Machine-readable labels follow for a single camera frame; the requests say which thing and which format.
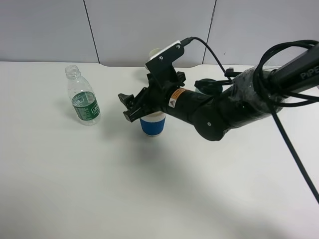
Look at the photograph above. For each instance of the pale green tall cup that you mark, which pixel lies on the pale green tall cup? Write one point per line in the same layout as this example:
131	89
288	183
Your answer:
154	52

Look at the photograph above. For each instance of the teal blue tall cup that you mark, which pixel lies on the teal blue tall cup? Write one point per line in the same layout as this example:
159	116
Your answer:
208	87

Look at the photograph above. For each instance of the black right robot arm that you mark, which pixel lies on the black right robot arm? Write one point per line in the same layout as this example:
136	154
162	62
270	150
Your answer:
250	95

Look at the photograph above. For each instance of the blue sleeve white cup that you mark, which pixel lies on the blue sleeve white cup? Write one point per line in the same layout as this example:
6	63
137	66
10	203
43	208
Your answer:
153	124

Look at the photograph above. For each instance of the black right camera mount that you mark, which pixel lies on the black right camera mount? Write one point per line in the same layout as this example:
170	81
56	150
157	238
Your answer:
161	69

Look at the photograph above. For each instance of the clear bottle green label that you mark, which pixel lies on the clear bottle green label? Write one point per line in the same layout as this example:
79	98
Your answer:
82	96

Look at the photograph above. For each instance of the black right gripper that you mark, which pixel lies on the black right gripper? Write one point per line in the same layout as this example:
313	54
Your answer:
151	99

